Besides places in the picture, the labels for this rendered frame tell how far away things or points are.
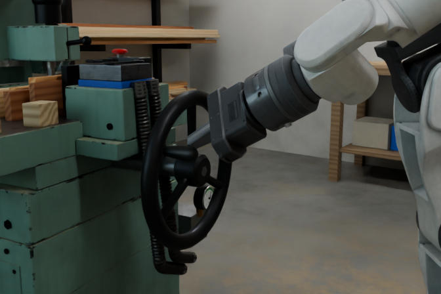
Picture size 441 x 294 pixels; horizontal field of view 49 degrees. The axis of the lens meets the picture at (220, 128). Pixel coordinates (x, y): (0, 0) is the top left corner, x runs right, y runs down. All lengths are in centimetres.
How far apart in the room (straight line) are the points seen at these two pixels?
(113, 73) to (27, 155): 19
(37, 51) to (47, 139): 25
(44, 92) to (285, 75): 47
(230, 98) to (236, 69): 403
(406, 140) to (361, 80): 56
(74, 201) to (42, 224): 8
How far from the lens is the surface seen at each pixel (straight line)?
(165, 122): 78
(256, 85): 66
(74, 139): 90
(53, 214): 89
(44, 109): 86
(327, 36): 62
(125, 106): 84
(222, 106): 72
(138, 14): 455
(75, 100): 91
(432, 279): 136
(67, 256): 94
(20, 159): 82
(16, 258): 91
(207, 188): 118
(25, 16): 115
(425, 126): 109
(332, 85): 65
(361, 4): 62
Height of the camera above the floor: 105
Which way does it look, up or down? 11 degrees down
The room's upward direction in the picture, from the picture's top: straight up
